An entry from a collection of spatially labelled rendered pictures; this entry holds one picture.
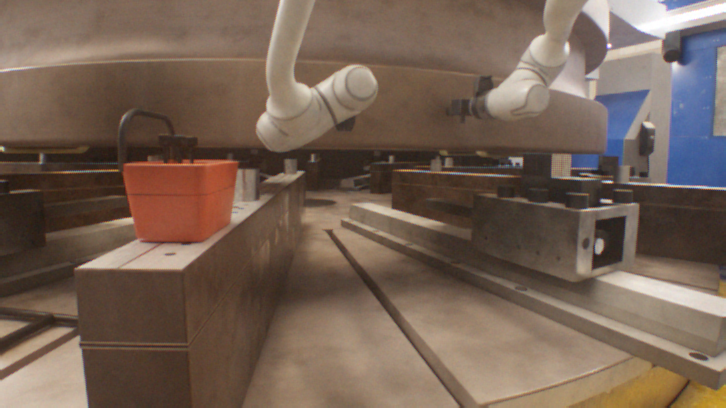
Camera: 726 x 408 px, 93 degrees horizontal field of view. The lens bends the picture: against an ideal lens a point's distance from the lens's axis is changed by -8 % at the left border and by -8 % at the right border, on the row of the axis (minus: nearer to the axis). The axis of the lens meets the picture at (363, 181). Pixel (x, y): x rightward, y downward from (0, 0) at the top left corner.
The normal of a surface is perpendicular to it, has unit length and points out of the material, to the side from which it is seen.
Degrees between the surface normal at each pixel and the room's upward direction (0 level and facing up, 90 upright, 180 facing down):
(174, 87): 90
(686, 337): 90
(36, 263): 90
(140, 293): 90
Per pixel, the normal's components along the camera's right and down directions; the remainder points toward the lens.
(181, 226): 0.07, 0.20
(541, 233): -0.89, 0.02
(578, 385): 0.35, 0.08
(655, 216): -0.65, 0.05
